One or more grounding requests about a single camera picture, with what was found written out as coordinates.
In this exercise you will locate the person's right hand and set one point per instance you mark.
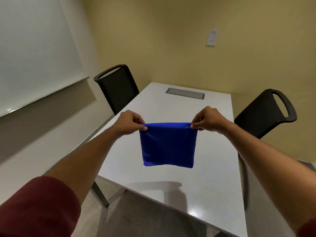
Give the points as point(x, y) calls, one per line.
point(209, 119)

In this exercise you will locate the person's left hand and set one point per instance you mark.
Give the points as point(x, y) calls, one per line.
point(126, 124)

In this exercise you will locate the person's right thumb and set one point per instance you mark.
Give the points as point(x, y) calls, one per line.
point(197, 125)

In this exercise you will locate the person's left thumb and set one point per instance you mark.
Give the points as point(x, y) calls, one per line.
point(142, 126)

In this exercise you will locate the blue cloth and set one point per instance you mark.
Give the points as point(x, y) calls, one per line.
point(169, 145)

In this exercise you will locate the person's left forearm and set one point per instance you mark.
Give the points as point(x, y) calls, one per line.
point(84, 160)

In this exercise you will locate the person's right forearm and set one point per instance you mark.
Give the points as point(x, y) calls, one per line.
point(266, 167)

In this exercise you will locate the white table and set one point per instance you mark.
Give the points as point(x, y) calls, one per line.
point(177, 150)

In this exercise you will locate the black office chair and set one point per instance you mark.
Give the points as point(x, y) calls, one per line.
point(117, 87)
point(265, 113)

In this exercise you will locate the dark red left sleeve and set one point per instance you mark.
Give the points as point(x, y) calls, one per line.
point(37, 207)

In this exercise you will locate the dark red sleeve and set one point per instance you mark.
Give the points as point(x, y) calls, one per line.
point(37, 207)
point(307, 228)

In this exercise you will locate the dark red right sleeve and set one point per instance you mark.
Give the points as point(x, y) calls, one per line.
point(307, 228)

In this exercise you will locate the white wall light switch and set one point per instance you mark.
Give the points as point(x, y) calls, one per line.
point(212, 37)

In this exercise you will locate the white wall whiteboard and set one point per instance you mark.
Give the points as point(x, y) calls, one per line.
point(34, 51)

